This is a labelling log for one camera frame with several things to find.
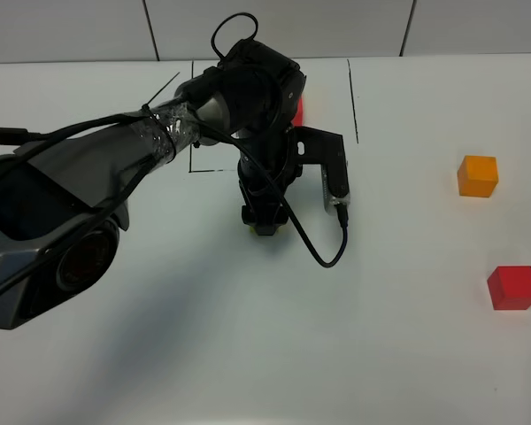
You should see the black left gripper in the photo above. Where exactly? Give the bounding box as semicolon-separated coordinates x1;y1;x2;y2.
237;127;303;236

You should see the yellow block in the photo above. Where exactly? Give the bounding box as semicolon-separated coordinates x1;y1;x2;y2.
249;226;287;236

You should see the orange block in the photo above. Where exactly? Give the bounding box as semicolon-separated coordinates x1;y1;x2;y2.
457;155;498;197

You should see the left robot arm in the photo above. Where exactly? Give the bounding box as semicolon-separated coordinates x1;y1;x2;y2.
0;39;305;329

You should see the red template block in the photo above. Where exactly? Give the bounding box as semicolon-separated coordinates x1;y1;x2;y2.
291;97;304;127

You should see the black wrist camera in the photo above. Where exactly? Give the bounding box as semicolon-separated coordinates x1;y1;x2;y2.
291;127;350;219

